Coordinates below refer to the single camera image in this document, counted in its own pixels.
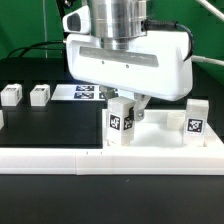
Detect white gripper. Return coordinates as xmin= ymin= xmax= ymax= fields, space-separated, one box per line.
xmin=66 ymin=31 xmax=193 ymax=120

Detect white square tabletop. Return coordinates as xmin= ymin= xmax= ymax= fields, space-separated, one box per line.
xmin=100 ymin=108 xmax=221 ymax=150

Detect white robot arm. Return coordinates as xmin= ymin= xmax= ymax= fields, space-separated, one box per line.
xmin=63 ymin=0 xmax=194 ymax=120

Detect white sheet with fiducial tags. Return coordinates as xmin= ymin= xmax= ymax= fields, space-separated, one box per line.
xmin=51 ymin=84 xmax=105 ymax=101

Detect white part at left edge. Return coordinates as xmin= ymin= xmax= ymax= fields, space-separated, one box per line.
xmin=0 ymin=110 xmax=4 ymax=130

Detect white L-shaped fixture wall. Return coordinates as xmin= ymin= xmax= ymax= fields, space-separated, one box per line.
xmin=0 ymin=144 xmax=224 ymax=175

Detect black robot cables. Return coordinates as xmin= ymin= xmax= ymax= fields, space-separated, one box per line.
xmin=7 ymin=0 xmax=77 ymax=59

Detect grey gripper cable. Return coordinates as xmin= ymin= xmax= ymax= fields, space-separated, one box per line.
xmin=191 ymin=0 xmax=224 ymax=66

